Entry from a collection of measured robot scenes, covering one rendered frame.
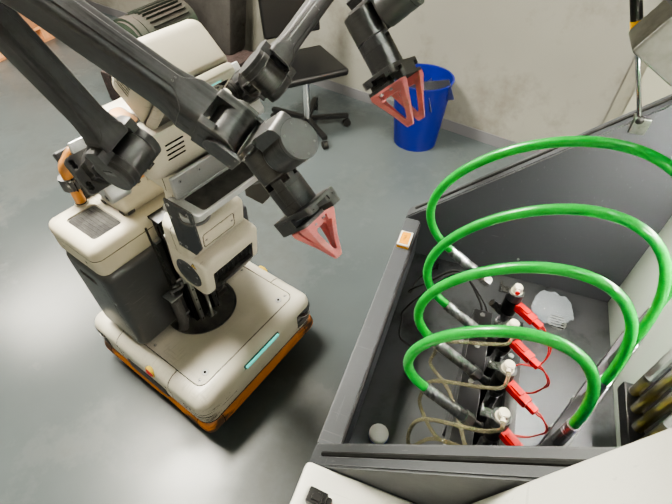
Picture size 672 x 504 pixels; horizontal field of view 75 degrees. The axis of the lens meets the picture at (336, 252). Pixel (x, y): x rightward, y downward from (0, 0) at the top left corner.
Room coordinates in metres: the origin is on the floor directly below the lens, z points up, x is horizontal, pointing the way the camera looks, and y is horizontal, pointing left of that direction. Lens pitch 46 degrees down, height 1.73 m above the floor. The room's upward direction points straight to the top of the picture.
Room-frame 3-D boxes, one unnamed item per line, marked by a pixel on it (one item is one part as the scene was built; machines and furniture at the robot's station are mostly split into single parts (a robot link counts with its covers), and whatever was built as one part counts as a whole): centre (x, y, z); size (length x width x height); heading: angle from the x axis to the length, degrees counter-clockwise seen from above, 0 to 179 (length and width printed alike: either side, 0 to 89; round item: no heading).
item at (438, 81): (2.73, -0.58, 0.25); 0.43 x 0.39 x 0.50; 53
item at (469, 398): (0.37, -0.28, 0.91); 0.34 x 0.10 x 0.15; 159
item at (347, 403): (0.57, -0.10, 0.87); 0.62 x 0.04 x 0.16; 159
